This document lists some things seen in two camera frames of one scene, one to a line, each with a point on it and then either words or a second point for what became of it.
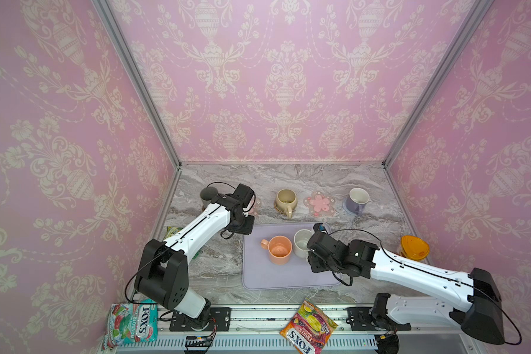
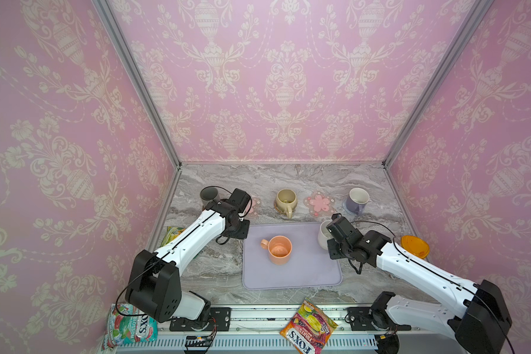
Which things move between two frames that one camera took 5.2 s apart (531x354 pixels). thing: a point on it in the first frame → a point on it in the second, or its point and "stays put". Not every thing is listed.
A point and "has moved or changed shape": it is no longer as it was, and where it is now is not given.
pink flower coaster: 319,204 stays put
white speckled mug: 301,238 has moved or changed shape
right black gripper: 313,262 → 331,248
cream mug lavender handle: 357,200 stays put
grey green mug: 207,194 stays put
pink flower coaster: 257,207 stays put
